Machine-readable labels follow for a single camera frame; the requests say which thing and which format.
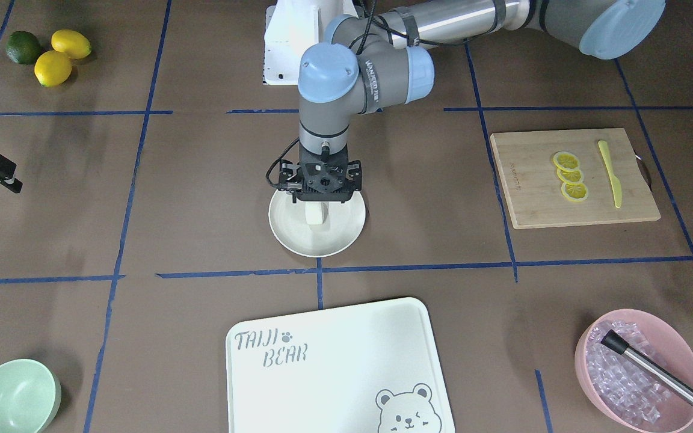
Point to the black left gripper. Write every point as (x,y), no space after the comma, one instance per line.
(355,172)

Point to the cream round plate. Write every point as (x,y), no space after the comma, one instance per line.
(344,225)

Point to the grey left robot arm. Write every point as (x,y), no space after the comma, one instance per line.
(365,64)

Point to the white bear-print tray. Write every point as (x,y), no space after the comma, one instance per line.
(370,367)

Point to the yellow lemon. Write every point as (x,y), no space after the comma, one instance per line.
(53,68)
(72,43)

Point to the green lime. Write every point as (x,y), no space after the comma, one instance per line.
(23,48)

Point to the bamboo cutting board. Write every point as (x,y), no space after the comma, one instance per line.
(532,189)

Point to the green bowl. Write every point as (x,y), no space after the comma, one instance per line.
(30,396)

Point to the lemon slice far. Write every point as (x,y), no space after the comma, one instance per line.
(566,161)

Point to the lemon slice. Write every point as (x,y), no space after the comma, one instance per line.
(575,177)
(574,192)
(566,161)

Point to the lemon slice middle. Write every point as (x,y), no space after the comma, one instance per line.
(575,177)

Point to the lemon slice near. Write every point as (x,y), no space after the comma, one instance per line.
(574,192)

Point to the pink bowl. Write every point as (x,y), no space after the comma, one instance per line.
(677,414)

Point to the clear ice cubes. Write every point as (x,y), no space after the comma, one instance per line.
(632,394)

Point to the steel muddler black tip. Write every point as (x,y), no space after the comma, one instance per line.
(619,345)

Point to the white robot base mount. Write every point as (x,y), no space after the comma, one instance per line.
(291,28)

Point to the metal cutting board handle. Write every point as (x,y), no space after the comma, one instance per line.
(645,172)

